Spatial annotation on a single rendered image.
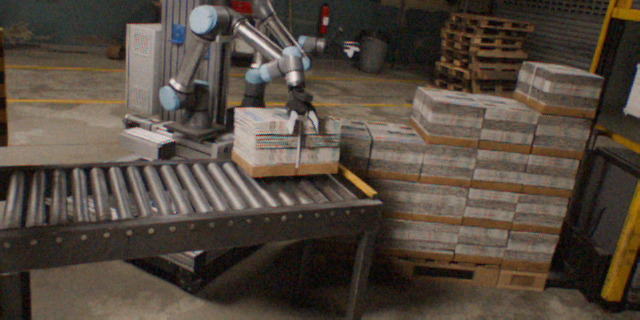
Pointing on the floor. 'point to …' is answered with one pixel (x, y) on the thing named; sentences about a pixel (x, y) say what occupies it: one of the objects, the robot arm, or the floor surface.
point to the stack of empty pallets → (482, 29)
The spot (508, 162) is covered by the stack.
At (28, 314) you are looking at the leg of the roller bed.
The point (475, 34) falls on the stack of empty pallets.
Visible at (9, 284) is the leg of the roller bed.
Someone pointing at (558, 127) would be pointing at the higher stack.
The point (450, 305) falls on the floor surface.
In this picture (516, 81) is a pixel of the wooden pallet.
